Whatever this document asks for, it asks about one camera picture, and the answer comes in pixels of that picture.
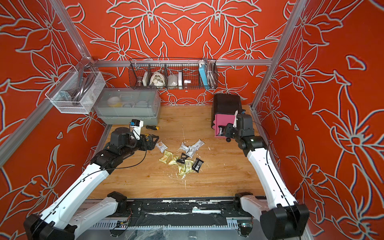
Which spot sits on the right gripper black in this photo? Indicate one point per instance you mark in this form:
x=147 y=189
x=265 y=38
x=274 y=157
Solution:
x=227 y=130

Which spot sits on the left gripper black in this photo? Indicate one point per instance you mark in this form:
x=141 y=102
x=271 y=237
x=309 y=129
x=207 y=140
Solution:
x=151 y=145

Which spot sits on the pink top drawer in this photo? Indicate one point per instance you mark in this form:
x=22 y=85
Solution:
x=222 y=120

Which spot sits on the black cookie packet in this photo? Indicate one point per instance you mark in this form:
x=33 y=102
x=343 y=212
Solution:
x=182 y=159
x=197 y=165

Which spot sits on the black cookie packet isolated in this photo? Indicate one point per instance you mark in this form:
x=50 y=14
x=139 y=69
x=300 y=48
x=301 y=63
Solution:
x=221 y=131

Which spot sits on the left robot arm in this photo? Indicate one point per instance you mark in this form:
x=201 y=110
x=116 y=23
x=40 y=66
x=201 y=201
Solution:
x=60 y=221

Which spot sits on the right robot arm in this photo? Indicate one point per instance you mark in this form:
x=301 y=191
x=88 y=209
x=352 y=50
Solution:
x=281 y=216

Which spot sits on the black drawer cabinet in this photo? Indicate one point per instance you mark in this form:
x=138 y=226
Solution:
x=225 y=104

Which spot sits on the white cookie packet left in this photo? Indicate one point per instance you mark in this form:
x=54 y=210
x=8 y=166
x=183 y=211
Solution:
x=161 y=146

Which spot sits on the yellow black screwdriver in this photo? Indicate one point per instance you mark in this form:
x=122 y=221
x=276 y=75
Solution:
x=155 y=128

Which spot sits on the green cookie packet leftmost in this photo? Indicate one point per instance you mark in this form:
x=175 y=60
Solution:
x=166 y=157

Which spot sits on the green cookie packet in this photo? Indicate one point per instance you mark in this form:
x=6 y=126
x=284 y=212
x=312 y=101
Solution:
x=182 y=170
x=166 y=157
x=188 y=166
x=174 y=160

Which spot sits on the white cookie packet crumpled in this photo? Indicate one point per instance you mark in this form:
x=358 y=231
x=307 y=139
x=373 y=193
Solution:
x=183 y=147

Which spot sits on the white cookie packet far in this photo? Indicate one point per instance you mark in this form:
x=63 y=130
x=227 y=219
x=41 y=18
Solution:
x=198 y=144

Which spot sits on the white cookie packet middle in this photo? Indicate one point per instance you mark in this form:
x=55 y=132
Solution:
x=191 y=151

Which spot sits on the green cookie packet right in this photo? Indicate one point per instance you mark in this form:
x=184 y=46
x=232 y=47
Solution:
x=188 y=166

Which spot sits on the grey plastic storage box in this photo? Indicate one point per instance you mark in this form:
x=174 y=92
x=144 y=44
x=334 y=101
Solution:
x=118 y=106

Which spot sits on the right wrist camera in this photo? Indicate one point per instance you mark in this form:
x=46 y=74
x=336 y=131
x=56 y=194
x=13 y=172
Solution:
x=236 y=116

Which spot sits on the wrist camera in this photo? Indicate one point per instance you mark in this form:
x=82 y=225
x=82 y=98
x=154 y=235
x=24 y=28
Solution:
x=236 y=116
x=136 y=125

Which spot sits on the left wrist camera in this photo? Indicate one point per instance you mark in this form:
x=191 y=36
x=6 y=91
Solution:
x=136 y=125

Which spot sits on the black wire basket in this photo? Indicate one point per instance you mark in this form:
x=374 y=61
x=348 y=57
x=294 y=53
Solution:
x=172 y=74

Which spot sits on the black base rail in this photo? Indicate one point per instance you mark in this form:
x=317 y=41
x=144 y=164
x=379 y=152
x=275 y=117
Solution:
x=184 y=212

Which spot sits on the clear plastic wall bin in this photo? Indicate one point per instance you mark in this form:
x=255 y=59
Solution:
x=75 y=94

